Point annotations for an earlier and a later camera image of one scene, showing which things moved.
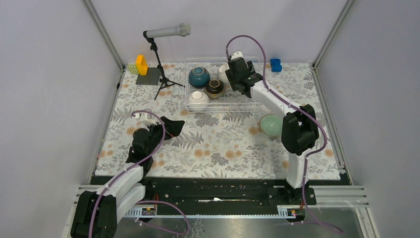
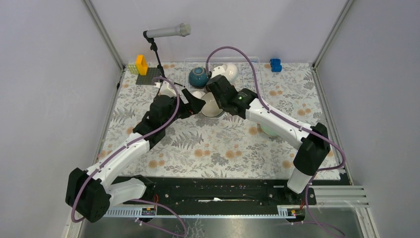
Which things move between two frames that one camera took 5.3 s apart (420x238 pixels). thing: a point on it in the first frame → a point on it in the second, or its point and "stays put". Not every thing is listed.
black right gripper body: x=232 y=81 → x=223 y=103
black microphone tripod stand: x=164 y=81 stays put
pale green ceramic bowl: x=271 y=125 stays put
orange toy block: x=141 y=64 stays put
